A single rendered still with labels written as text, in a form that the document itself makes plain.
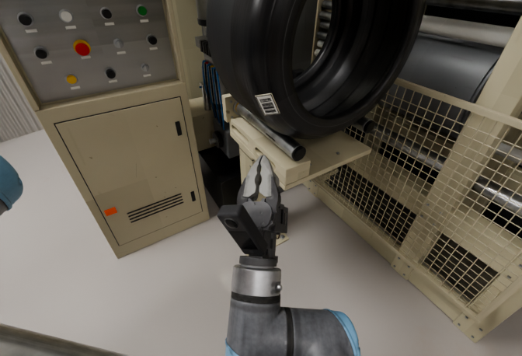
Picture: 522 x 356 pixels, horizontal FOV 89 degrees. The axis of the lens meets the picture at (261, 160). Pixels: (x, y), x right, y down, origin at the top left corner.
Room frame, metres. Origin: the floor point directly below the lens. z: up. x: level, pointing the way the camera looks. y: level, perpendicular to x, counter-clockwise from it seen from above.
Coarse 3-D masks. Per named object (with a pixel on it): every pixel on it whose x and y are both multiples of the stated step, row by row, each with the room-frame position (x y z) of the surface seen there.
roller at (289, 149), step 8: (240, 104) 0.85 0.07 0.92; (240, 112) 0.83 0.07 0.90; (248, 112) 0.80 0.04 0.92; (248, 120) 0.79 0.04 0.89; (256, 120) 0.75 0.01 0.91; (256, 128) 0.74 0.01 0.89; (264, 128) 0.70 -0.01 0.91; (272, 136) 0.66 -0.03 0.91; (280, 136) 0.64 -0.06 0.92; (288, 136) 0.64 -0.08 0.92; (280, 144) 0.62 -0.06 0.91; (288, 144) 0.61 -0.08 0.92; (296, 144) 0.60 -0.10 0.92; (288, 152) 0.59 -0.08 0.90; (296, 152) 0.57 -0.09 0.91; (304, 152) 0.59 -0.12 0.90; (296, 160) 0.58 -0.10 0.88
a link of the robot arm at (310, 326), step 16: (288, 320) 0.19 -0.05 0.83; (304, 320) 0.19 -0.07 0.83; (320, 320) 0.20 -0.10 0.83; (336, 320) 0.20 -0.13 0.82; (288, 336) 0.17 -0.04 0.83; (304, 336) 0.17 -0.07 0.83; (320, 336) 0.17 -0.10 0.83; (336, 336) 0.17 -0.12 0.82; (352, 336) 0.17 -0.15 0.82; (288, 352) 0.15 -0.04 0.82; (304, 352) 0.15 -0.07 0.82; (320, 352) 0.15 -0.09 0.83; (336, 352) 0.15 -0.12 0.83; (352, 352) 0.15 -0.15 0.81
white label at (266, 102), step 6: (258, 96) 0.55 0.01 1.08; (264, 96) 0.54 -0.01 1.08; (270, 96) 0.54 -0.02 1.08; (258, 102) 0.55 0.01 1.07; (264, 102) 0.55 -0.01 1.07; (270, 102) 0.54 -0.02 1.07; (264, 108) 0.55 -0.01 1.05; (270, 108) 0.55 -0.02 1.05; (276, 108) 0.55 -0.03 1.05; (264, 114) 0.56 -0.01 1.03; (270, 114) 0.56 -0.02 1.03
